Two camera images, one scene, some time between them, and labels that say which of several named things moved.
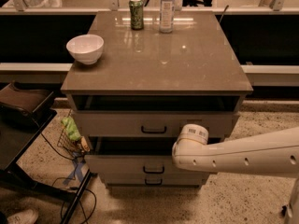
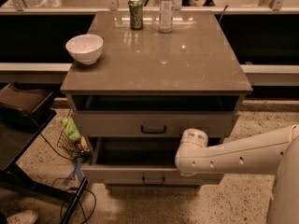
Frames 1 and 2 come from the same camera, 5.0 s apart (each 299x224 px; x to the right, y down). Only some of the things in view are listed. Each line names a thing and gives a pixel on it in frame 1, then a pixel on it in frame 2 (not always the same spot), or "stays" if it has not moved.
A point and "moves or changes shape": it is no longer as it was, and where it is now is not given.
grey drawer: [136, 157] moves or changes shape
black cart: [24, 110] stays
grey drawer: [152, 123] stays
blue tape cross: [78, 172] stays
